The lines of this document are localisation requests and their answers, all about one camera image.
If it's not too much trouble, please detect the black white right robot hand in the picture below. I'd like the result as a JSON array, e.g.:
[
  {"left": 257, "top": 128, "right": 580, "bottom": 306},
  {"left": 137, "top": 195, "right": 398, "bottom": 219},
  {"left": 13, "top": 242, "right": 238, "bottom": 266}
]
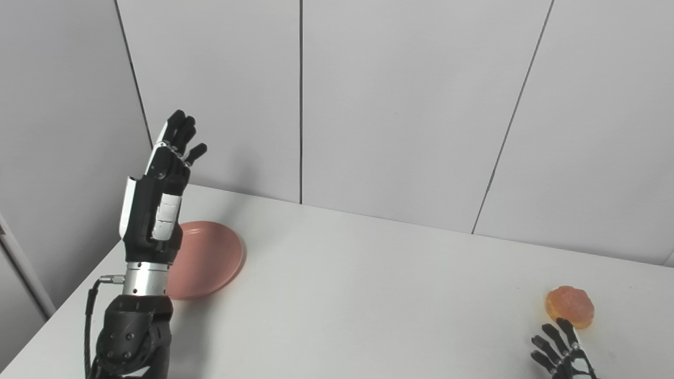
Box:
[{"left": 530, "top": 317, "right": 599, "bottom": 379}]

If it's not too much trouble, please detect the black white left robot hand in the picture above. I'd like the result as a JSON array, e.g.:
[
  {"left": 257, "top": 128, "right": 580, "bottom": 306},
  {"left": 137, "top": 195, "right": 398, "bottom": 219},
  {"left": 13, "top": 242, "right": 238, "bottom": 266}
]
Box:
[{"left": 118, "top": 109, "right": 208, "bottom": 264}]

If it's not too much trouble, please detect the orange cream puff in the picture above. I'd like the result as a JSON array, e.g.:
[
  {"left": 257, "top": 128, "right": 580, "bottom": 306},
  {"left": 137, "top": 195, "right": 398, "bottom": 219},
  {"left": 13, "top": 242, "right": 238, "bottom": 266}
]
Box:
[{"left": 544, "top": 285, "right": 596, "bottom": 331}]

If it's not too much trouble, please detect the pink round plate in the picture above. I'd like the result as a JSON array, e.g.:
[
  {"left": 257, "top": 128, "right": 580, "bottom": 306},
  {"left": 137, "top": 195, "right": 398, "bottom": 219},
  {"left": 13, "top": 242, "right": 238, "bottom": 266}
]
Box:
[{"left": 165, "top": 221, "right": 247, "bottom": 301}]

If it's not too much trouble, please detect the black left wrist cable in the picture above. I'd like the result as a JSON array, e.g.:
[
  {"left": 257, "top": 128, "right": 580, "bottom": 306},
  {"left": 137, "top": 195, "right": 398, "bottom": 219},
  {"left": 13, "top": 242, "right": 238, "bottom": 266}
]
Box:
[{"left": 83, "top": 274, "right": 126, "bottom": 379}]

